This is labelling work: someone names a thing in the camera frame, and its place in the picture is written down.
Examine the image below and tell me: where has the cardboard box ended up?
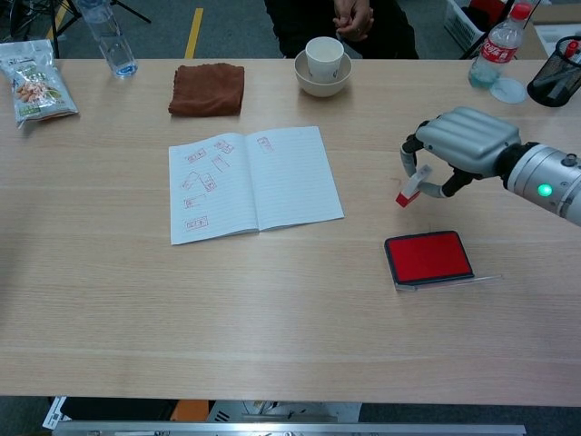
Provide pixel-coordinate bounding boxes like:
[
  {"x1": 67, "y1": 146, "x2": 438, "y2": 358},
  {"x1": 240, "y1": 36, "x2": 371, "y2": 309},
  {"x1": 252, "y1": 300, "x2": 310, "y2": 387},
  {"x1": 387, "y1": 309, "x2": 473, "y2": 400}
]
[{"x1": 524, "y1": 5, "x2": 581, "y2": 60}]

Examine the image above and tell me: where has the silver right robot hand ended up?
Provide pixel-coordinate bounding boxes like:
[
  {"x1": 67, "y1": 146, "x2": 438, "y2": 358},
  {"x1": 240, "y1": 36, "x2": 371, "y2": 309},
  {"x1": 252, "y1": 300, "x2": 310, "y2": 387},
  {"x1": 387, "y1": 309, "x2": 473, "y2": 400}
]
[{"x1": 399, "y1": 106, "x2": 522, "y2": 201}]

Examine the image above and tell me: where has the open lined notebook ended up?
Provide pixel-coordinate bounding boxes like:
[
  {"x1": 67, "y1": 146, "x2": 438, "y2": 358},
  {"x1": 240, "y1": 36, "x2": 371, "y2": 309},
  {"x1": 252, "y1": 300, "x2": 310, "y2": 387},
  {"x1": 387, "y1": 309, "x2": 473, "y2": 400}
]
[{"x1": 168, "y1": 125, "x2": 345, "y2": 246}]

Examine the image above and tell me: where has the person's left hand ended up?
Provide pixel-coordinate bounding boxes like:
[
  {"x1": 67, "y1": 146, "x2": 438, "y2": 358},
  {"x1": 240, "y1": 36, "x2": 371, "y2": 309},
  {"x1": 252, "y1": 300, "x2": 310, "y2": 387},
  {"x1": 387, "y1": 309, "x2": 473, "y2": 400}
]
[{"x1": 353, "y1": 0, "x2": 376, "y2": 43}]

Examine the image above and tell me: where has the person's right hand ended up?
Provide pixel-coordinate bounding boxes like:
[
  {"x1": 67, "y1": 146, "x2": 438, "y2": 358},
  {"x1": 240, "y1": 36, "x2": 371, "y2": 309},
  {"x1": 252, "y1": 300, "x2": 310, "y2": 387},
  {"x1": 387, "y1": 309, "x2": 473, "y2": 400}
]
[{"x1": 332, "y1": 0, "x2": 360, "y2": 41}]

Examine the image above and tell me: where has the beige bowl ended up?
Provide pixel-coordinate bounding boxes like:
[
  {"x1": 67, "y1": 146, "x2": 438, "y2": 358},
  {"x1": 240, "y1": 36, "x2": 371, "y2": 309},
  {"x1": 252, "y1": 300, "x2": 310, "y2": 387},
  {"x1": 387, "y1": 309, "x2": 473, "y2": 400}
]
[{"x1": 293, "y1": 48, "x2": 353, "y2": 98}]

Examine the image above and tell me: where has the red label cola bottle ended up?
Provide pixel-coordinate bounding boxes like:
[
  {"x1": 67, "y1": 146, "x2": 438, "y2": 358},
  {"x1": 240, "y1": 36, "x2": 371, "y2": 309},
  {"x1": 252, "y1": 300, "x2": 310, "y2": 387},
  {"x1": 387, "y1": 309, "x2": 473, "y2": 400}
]
[{"x1": 468, "y1": 2, "x2": 533, "y2": 89}]

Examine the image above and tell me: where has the clear water bottle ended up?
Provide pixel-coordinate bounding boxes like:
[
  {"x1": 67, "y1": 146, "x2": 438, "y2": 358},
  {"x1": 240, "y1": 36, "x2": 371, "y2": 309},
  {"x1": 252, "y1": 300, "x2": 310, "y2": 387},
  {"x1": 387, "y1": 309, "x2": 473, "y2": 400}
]
[{"x1": 74, "y1": 0, "x2": 139, "y2": 80}]

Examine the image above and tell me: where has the white label sheet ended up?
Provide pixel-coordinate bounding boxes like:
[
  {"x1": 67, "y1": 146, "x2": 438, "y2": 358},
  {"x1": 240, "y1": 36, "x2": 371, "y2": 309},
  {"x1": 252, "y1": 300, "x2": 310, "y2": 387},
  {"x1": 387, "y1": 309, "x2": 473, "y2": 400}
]
[{"x1": 42, "y1": 395, "x2": 69, "y2": 431}]

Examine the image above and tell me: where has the red ink pad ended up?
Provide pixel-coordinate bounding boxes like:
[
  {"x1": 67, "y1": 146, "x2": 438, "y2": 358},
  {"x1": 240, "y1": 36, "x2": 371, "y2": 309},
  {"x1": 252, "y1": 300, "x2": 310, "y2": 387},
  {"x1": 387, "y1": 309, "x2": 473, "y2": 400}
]
[{"x1": 383, "y1": 230, "x2": 504, "y2": 292}]

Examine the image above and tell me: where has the white paper cup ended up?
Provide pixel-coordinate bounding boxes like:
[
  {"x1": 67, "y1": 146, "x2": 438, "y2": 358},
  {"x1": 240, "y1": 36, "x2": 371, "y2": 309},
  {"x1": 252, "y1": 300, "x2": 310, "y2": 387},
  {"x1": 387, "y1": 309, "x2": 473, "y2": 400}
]
[{"x1": 304, "y1": 36, "x2": 345, "y2": 84}]

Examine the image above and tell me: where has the nut snack bag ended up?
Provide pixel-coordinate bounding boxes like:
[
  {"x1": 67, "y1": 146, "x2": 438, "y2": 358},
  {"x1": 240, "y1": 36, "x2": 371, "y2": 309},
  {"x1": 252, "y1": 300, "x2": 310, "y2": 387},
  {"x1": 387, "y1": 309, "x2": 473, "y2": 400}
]
[{"x1": 0, "y1": 38, "x2": 80, "y2": 130}]

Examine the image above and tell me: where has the folded brown cloth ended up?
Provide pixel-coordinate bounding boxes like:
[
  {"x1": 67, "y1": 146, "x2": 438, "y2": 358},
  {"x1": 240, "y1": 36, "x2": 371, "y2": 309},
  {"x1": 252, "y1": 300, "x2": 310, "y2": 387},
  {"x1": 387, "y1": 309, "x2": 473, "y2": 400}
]
[{"x1": 168, "y1": 63, "x2": 246, "y2": 117}]

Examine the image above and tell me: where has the white bottle cap coaster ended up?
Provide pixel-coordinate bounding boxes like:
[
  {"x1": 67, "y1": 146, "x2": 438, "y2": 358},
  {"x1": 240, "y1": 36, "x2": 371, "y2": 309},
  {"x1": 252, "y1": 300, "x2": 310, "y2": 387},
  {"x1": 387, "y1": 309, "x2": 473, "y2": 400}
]
[{"x1": 488, "y1": 76, "x2": 528, "y2": 105}]

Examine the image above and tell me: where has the person in black clothes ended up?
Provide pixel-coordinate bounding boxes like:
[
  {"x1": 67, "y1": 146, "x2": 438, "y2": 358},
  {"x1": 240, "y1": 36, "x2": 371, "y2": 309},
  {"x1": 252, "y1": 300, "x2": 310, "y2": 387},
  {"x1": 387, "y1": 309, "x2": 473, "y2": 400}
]
[{"x1": 263, "y1": 0, "x2": 419, "y2": 60}]

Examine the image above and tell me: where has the red and white stamp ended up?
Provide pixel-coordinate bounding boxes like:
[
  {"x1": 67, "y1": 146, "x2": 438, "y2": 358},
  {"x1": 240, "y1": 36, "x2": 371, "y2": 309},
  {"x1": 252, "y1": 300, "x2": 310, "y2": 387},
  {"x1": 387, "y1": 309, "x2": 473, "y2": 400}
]
[{"x1": 394, "y1": 165, "x2": 431, "y2": 209}]

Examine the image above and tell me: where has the white plastic basket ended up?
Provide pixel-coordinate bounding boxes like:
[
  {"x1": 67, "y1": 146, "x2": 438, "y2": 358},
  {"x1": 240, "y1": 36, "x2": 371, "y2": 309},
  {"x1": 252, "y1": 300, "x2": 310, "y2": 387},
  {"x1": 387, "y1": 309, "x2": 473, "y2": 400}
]
[{"x1": 443, "y1": 0, "x2": 518, "y2": 54}]

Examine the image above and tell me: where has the white equipment under table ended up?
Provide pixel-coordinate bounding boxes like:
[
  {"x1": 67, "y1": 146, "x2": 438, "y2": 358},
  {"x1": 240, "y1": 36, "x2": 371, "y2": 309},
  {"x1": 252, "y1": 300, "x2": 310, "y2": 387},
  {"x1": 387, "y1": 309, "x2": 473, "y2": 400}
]
[{"x1": 206, "y1": 401, "x2": 363, "y2": 423}]

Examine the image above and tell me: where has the black mesh pen holder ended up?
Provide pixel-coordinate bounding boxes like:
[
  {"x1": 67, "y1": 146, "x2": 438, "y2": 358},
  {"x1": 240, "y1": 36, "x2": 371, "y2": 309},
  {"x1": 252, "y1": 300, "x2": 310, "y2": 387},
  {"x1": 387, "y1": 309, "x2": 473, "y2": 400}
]
[{"x1": 526, "y1": 35, "x2": 581, "y2": 109}]

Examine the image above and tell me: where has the black tripod stand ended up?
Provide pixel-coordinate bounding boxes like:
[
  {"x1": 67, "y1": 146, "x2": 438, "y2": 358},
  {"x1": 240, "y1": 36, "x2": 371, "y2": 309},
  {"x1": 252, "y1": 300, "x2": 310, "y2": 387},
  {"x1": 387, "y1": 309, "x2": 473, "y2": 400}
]
[{"x1": 8, "y1": 0, "x2": 153, "y2": 59}]

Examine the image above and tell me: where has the orange object under table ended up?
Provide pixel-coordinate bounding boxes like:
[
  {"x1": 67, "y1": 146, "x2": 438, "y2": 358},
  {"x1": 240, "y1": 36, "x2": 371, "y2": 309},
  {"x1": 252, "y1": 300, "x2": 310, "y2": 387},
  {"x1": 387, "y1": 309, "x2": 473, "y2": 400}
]
[{"x1": 171, "y1": 399, "x2": 211, "y2": 422}]

